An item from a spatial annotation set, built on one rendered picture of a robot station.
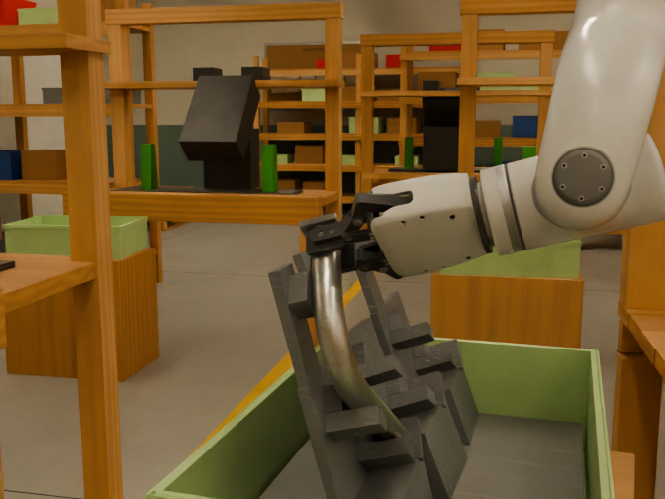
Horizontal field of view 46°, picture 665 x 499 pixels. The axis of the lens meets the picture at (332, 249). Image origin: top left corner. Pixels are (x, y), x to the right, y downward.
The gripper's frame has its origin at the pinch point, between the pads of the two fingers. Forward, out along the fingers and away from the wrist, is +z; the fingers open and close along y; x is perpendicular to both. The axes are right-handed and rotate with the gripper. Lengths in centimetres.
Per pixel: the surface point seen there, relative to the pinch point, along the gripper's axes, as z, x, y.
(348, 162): 225, -719, -705
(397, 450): -0.5, 14.2, -18.4
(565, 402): -17, -6, -56
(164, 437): 149, -91, -208
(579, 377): -20, -9, -54
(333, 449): 4.1, 16.3, -11.1
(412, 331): 0.1, -9.2, -32.8
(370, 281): 4.1, -15.0, -27.3
